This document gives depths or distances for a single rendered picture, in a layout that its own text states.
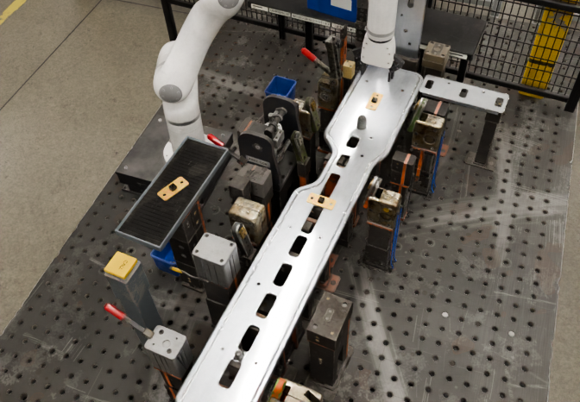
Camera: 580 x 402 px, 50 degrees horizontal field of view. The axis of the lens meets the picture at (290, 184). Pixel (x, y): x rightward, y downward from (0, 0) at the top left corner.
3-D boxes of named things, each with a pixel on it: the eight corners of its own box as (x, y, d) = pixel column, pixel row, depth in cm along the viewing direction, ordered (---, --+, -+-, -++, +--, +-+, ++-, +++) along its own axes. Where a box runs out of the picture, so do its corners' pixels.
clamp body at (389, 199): (390, 278, 204) (400, 213, 177) (355, 265, 207) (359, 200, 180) (399, 255, 209) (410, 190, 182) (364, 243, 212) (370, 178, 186)
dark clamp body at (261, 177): (274, 264, 209) (267, 191, 179) (239, 251, 213) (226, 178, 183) (287, 240, 215) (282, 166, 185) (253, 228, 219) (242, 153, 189)
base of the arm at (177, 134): (153, 160, 226) (143, 122, 212) (182, 128, 237) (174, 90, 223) (198, 178, 220) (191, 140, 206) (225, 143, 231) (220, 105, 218)
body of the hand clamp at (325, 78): (333, 156, 238) (335, 85, 211) (317, 151, 240) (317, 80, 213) (339, 145, 242) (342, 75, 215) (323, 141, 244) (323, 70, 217)
